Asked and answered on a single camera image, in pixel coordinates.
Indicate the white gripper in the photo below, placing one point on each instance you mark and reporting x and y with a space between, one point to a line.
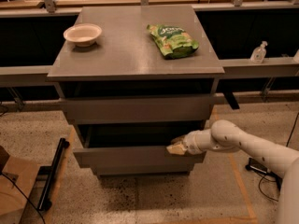
191 143

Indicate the grey drawer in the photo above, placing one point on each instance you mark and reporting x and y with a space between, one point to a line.
142 109
141 170
134 144

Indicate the grey top drawer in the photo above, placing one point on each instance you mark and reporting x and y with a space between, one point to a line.
142 109

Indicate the grey drawer cabinet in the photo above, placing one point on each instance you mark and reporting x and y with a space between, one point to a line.
125 62

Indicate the small black floor box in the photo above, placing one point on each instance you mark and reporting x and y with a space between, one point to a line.
255 166

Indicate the white paper bowl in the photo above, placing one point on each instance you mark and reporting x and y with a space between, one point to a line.
83 35

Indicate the grey metal rail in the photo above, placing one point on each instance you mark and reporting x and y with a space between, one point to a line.
29 76

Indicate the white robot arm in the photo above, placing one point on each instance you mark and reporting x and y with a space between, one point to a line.
223 135

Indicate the grey bottom drawer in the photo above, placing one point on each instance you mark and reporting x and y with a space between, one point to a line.
141 170

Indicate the black stand leg left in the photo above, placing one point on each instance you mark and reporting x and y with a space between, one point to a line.
49 172

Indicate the green chip bag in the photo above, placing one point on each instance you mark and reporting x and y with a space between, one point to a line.
172 41

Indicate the wooden board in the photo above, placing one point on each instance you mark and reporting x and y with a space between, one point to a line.
16 183

